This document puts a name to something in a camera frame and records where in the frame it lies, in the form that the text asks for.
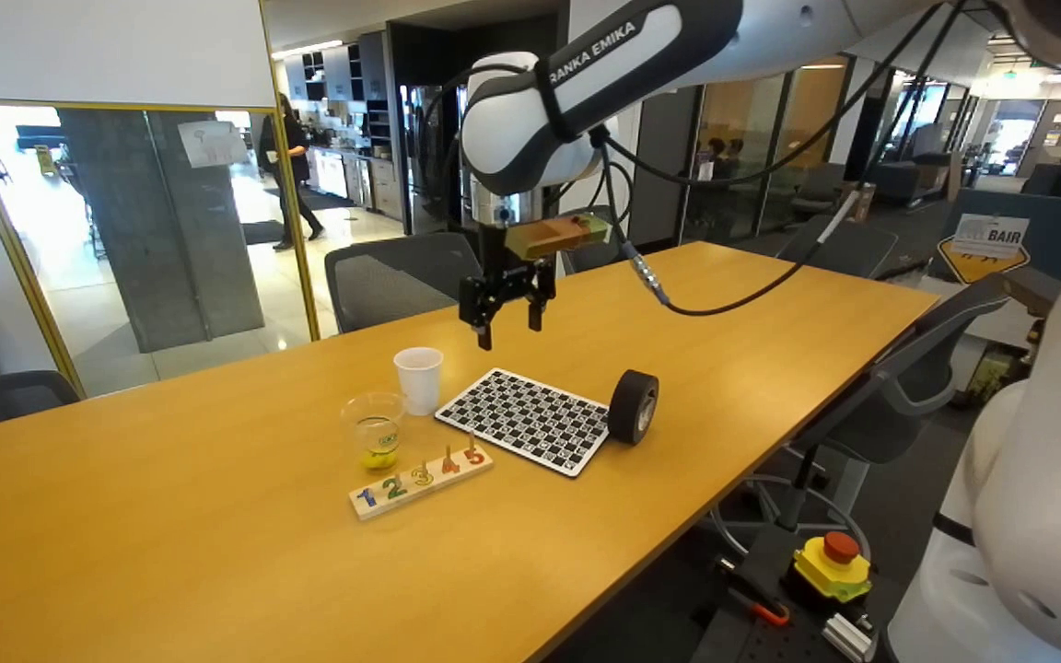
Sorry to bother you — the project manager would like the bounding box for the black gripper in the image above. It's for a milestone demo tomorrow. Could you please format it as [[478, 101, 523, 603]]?
[[454, 258, 561, 354]]

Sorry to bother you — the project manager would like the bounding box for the black white checkered calibration board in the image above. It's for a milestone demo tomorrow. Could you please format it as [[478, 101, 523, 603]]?
[[430, 364, 615, 482]]

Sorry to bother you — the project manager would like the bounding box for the white plastic cup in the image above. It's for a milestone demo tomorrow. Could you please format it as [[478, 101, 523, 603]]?
[[391, 344, 451, 417]]

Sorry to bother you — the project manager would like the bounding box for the black tape roll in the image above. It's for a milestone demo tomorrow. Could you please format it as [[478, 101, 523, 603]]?
[[603, 369, 662, 450]]

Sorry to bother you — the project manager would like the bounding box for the clear plastic cup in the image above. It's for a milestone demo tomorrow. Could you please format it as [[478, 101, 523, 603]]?
[[345, 391, 414, 477]]

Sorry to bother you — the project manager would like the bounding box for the dark display cabinet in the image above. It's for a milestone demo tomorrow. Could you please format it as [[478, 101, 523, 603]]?
[[387, 16, 564, 237]]

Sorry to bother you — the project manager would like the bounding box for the wooden number peg board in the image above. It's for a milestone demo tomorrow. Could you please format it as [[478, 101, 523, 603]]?
[[345, 439, 497, 525]]

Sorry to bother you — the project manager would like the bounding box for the person in black clothes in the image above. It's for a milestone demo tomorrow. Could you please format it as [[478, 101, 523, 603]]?
[[254, 91, 328, 253]]

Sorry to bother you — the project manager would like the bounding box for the black office chair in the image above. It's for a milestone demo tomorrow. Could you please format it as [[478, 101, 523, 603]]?
[[786, 274, 1014, 493]]

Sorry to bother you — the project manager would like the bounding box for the yellow red emergency stop button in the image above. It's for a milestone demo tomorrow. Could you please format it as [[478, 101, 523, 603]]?
[[792, 528, 877, 608]]

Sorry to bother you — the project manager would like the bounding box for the dark bench seat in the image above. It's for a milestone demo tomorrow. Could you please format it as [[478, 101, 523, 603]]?
[[0, 364, 82, 439]]

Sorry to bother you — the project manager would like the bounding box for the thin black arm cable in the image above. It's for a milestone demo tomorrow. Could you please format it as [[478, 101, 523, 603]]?
[[577, 0, 969, 320]]

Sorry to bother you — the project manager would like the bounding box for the black clamp orange handle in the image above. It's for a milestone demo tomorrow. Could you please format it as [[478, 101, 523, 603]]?
[[727, 585, 797, 635]]

